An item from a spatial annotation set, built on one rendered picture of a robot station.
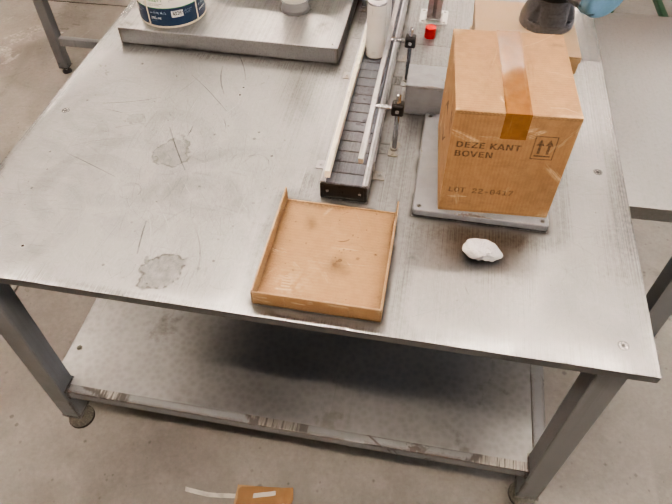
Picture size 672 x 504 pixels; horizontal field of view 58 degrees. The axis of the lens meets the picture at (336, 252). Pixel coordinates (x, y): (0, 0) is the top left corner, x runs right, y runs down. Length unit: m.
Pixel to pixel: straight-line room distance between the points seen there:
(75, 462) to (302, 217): 1.13
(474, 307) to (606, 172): 0.55
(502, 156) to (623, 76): 0.76
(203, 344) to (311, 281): 0.75
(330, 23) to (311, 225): 0.79
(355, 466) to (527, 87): 1.21
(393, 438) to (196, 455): 0.63
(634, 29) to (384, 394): 1.37
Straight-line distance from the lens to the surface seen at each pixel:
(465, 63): 1.34
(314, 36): 1.88
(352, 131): 1.52
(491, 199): 1.36
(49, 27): 3.48
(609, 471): 2.11
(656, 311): 1.92
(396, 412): 1.78
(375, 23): 1.72
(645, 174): 1.65
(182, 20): 1.97
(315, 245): 1.31
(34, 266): 1.42
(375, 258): 1.29
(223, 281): 1.27
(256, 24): 1.95
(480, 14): 1.94
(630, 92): 1.91
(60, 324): 2.40
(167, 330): 1.98
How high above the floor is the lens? 1.82
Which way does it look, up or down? 50 degrees down
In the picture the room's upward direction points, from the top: straight up
